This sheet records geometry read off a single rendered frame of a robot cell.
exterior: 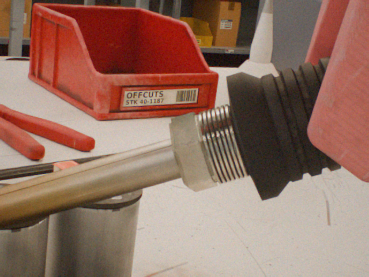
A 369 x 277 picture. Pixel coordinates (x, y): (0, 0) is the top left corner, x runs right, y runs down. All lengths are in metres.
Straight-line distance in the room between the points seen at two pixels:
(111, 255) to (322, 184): 0.24
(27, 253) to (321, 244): 0.19
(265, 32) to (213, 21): 4.44
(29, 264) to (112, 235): 0.02
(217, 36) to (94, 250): 4.62
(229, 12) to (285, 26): 4.25
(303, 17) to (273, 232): 0.23
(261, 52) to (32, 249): 0.25
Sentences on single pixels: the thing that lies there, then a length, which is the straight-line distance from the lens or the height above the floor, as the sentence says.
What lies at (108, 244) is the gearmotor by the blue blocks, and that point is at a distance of 0.19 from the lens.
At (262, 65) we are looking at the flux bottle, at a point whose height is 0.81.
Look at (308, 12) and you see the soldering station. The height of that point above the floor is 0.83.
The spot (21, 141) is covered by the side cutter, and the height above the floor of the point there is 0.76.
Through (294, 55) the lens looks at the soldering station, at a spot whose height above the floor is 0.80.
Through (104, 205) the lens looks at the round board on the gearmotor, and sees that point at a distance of 0.18.
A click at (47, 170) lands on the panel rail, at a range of 0.20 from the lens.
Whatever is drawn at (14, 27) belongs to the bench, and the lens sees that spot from 2.59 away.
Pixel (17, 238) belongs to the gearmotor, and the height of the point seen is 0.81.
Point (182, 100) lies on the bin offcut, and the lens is 0.51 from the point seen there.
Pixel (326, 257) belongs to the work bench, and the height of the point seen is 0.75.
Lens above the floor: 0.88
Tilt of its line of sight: 16 degrees down
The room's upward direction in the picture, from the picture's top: 8 degrees clockwise
